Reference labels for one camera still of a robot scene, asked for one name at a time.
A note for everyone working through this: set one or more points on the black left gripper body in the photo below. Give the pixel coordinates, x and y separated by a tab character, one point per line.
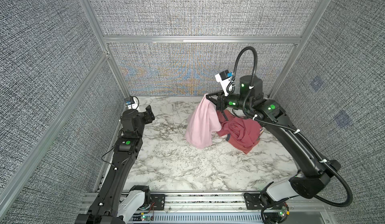
147	117

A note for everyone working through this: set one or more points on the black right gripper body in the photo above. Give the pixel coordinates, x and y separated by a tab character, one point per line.
225	101

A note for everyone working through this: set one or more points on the light pink cloth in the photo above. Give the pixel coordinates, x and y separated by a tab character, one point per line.
201	124

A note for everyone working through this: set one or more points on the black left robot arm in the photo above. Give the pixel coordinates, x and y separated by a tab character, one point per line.
107	207

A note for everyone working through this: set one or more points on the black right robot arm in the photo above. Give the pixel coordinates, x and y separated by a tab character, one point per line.
314	169

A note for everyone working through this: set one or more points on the dark red ribbed cloth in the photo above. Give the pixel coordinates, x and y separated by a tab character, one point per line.
243	134

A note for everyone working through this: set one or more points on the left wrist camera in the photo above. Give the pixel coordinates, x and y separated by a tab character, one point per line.
130	103

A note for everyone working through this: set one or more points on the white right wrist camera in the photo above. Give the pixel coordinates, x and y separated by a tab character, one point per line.
225	78

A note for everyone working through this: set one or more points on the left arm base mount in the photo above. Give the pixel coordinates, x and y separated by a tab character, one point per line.
140	200

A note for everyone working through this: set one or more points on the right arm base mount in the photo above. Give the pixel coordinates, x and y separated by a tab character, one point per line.
272	212

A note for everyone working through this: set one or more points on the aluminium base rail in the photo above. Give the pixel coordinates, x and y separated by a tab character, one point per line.
220	208

